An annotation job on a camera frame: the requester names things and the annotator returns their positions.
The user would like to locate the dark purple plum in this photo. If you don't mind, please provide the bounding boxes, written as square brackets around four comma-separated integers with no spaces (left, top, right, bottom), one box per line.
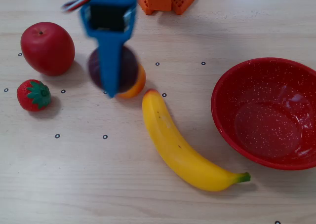
[87,45,140,94]

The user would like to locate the red speckled bowl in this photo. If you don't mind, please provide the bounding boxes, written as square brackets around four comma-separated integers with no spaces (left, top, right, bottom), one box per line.
[211,57,316,171]

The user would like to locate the orange yellow peach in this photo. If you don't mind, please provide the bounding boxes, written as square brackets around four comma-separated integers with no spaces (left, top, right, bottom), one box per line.
[116,63,147,99]

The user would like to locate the red apple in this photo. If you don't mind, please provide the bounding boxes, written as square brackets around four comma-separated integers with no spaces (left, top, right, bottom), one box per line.
[20,21,76,77]

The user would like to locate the red strawberry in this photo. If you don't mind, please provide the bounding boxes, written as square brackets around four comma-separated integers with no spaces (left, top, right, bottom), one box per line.
[16,79,52,112]

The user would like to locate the yellow banana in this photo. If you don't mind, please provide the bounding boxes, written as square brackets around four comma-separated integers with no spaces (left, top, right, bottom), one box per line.
[142,88,252,192]

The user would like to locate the white red servo cable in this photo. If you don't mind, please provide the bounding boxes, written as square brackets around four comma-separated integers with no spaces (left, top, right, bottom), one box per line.
[61,0,102,13]

